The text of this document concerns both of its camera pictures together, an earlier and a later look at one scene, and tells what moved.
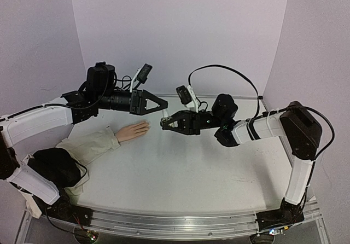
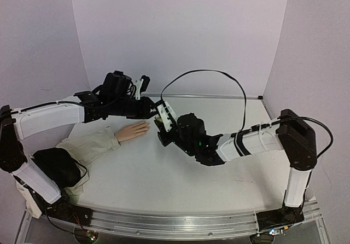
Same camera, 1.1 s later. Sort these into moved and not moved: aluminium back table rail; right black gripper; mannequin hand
Moved: right black gripper
Not moved: aluminium back table rail; mannequin hand
